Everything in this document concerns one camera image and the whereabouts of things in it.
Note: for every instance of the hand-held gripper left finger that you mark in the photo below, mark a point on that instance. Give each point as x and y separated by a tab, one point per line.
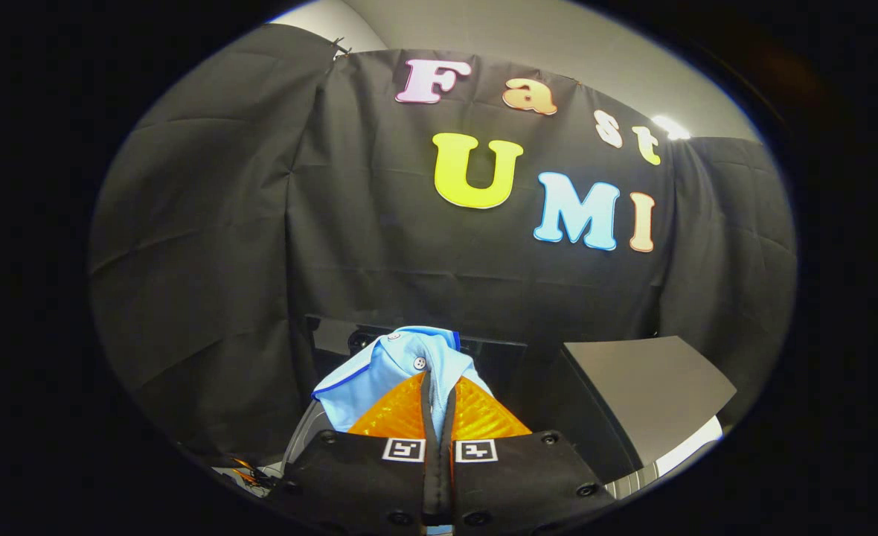
364	484

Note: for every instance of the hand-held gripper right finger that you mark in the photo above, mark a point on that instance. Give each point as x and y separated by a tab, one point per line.
521	484

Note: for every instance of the dark grey washing machine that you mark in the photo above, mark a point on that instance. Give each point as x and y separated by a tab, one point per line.
305	435

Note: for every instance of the light blue polo shirt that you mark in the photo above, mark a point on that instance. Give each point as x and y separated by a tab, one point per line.
387	368

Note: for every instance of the black side table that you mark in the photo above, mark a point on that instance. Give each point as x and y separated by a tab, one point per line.
647	380

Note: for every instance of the white board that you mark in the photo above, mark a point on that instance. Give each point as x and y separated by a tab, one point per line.
688	447

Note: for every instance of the black backdrop cloth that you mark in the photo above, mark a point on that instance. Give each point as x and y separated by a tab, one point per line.
223	260

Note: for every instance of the ceiling light panel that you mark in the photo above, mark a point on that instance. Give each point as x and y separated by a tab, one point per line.
670	126

